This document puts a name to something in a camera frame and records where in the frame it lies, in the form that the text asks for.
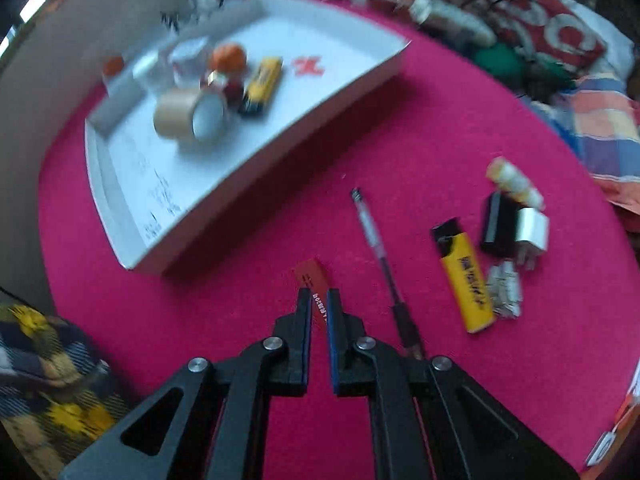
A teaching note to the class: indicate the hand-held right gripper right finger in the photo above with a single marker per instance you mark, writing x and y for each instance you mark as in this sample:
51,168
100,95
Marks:
334,360

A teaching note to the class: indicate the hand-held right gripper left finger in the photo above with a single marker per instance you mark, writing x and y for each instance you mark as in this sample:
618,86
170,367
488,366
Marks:
305,355

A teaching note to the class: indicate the red lighter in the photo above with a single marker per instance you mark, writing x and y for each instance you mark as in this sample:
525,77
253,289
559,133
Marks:
312,277

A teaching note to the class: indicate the clear black pen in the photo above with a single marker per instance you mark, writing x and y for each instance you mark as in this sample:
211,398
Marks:
372,232

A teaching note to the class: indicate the yellow black lighter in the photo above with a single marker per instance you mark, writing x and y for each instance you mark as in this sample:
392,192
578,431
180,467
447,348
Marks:
470,285
262,82

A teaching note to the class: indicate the silver foil pack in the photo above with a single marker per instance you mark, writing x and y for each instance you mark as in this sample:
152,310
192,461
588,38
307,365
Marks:
504,290

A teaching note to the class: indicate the black charger plug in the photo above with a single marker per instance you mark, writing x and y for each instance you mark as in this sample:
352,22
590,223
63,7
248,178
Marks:
497,225

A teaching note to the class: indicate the white charger plug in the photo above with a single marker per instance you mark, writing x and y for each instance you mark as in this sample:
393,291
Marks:
532,232

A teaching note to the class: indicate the white cardboard tray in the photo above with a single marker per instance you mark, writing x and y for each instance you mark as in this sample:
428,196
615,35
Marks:
300,105

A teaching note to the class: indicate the small white orange bottle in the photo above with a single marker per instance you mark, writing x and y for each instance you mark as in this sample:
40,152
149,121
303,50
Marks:
515,182

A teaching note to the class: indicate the brown tape roll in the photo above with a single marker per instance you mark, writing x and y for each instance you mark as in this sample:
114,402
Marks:
172,112

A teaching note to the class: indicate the orange tangerine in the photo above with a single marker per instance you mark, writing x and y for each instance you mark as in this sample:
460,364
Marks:
227,57

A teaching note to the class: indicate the small white box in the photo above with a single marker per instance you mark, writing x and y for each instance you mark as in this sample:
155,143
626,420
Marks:
189,60

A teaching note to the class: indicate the white plastic bottle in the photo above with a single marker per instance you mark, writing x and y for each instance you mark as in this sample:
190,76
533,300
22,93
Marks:
147,70

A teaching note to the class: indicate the black yellow plaid cloth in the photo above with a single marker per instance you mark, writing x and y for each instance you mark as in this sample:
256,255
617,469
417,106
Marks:
50,385

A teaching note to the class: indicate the green fabric pouch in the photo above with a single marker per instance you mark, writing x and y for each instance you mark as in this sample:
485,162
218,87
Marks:
550,72
495,60

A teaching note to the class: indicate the small orange round object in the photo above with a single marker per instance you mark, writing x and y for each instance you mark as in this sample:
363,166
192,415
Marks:
114,65

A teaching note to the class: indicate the colourful checked cloth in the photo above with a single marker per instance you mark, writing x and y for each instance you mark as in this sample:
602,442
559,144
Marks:
600,125

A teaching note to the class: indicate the red white patterned pillow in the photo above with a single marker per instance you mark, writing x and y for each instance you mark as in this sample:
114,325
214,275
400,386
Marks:
565,30

